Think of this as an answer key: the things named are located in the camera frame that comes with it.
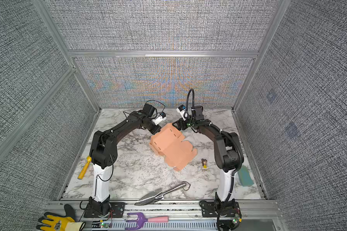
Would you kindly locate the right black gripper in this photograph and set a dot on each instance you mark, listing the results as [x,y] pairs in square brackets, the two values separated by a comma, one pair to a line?
[181,121]

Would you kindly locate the pink paper box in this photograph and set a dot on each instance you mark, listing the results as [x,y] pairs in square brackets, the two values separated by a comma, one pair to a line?
[170,143]

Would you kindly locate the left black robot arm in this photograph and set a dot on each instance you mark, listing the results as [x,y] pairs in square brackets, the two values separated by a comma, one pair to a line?
[104,153]

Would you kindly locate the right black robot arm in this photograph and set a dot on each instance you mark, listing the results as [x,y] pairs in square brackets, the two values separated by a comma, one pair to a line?
[228,156]

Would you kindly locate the small brown yellow figurine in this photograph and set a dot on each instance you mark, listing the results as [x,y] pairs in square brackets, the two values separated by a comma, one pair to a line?
[204,163]

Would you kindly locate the metal garden trowel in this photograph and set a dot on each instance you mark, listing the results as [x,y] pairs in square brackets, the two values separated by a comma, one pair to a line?
[158,194]

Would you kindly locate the teal sponge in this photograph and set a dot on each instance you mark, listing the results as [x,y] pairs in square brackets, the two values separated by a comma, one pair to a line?
[245,177]

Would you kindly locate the purple pink hand rake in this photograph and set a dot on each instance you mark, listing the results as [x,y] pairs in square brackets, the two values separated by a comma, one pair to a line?
[141,220]

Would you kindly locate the yellow black work glove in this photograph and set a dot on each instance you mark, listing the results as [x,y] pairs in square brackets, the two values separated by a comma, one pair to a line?
[55,222]

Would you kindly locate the yellow handled tool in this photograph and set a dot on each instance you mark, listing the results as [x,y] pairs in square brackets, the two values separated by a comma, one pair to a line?
[84,170]

